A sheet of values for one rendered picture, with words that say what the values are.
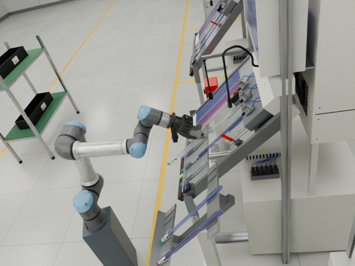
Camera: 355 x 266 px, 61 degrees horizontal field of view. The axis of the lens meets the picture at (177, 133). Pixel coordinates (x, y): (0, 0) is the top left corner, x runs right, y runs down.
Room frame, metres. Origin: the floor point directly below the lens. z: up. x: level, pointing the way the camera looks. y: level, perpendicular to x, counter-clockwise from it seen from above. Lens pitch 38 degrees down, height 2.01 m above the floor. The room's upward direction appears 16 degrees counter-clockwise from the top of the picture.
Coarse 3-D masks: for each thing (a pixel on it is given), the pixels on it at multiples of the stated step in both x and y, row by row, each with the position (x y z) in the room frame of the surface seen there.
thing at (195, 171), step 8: (208, 128) 1.45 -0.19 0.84; (208, 136) 1.38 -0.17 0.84; (200, 144) 1.37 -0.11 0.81; (208, 144) 1.31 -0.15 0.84; (192, 152) 1.38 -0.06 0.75; (200, 152) 1.30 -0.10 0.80; (208, 152) 1.24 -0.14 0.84; (200, 160) 1.23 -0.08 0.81; (208, 160) 1.18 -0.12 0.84; (192, 168) 1.24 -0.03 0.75; (200, 168) 1.17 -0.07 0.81; (208, 168) 1.12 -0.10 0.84; (192, 176) 1.18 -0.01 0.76; (200, 176) 1.12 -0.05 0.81
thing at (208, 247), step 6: (198, 234) 0.77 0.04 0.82; (204, 234) 0.77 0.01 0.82; (204, 240) 0.77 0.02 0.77; (210, 240) 0.76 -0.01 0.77; (204, 246) 0.77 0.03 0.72; (210, 246) 0.76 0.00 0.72; (216, 246) 0.81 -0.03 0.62; (204, 252) 0.77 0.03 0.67; (210, 252) 0.76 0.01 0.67; (216, 252) 0.78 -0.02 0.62; (204, 258) 0.78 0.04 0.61; (210, 258) 0.77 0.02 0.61; (216, 258) 0.76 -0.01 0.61; (210, 264) 0.77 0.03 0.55; (216, 264) 0.76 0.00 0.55
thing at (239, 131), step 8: (248, 64) 1.59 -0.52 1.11; (240, 72) 1.60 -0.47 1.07; (248, 72) 1.51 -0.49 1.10; (232, 104) 1.39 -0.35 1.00; (240, 112) 1.26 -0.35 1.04; (232, 120) 1.27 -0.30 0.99; (240, 120) 1.20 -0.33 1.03; (232, 128) 1.21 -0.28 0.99; (240, 128) 1.15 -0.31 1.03; (256, 128) 1.04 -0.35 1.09; (232, 136) 1.15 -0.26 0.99; (240, 136) 1.10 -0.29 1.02; (248, 136) 1.05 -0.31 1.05; (232, 144) 1.10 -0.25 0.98
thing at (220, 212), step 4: (220, 212) 0.65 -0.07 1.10; (212, 216) 0.67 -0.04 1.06; (216, 216) 0.66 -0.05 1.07; (208, 220) 0.68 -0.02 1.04; (212, 220) 0.66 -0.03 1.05; (204, 224) 0.67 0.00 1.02; (208, 224) 0.67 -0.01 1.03; (200, 228) 0.68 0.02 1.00; (192, 232) 0.70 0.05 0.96; (196, 232) 0.68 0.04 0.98; (188, 236) 0.70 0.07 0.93; (192, 236) 0.69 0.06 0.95; (184, 240) 0.71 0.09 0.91; (188, 240) 0.69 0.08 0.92; (180, 244) 0.71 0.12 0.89; (176, 248) 0.71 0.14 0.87; (172, 252) 0.72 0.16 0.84; (168, 256) 0.72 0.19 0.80
